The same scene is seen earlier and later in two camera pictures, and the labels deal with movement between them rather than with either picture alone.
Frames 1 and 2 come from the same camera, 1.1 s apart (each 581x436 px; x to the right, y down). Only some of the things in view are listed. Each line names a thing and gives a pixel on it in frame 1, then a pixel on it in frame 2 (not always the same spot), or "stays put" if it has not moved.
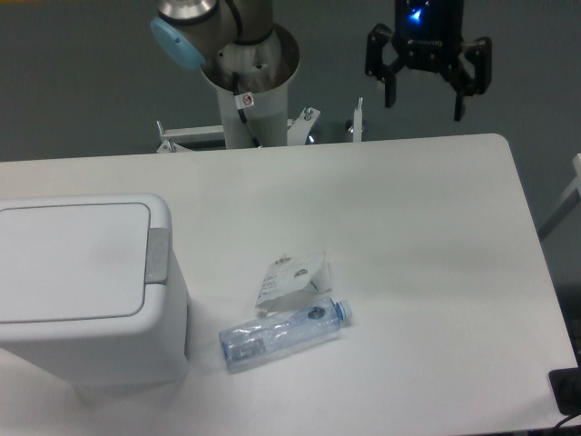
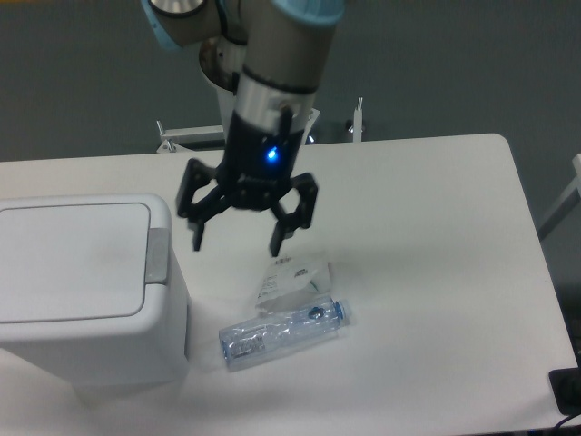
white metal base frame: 177,139 stays put
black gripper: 428,35 → 258,163
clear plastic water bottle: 260,341 stays put
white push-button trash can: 92,287 stays put
